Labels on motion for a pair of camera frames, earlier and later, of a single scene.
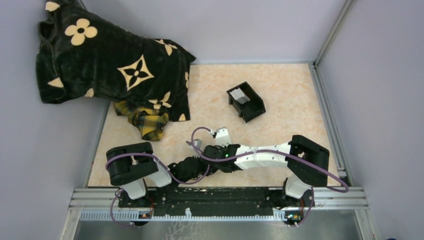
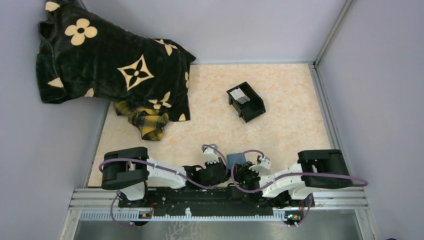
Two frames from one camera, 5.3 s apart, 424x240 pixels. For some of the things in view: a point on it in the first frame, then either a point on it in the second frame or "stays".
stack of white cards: (239, 95) stays
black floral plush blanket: (79, 55) stays
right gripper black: (218, 147) -> (240, 169)
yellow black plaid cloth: (150, 122) stays
